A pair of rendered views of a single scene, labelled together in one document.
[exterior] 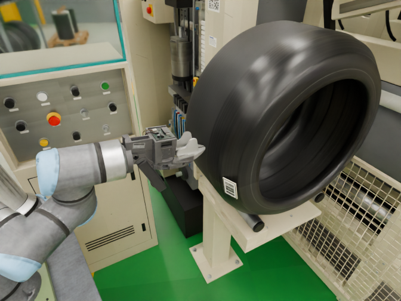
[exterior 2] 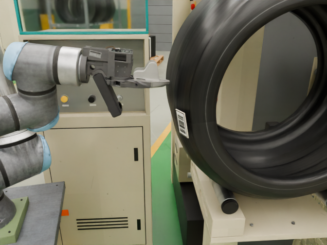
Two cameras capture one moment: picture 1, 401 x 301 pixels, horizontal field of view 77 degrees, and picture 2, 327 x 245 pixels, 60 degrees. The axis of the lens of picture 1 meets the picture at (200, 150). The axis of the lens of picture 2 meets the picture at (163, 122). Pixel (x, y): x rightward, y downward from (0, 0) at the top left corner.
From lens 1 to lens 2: 0.37 m
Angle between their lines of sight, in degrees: 25
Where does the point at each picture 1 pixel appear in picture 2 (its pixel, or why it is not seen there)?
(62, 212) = (18, 102)
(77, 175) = (33, 61)
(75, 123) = (93, 87)
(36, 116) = not seen: hidden behind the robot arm
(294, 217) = (297, 226)
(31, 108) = not seen: hidden behind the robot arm
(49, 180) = (10, 58)
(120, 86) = (139, 59)
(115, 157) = (69, 56)
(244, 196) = (199, 140)
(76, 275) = (44, 225)
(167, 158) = (122, 77)
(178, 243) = not seen: outside the picture
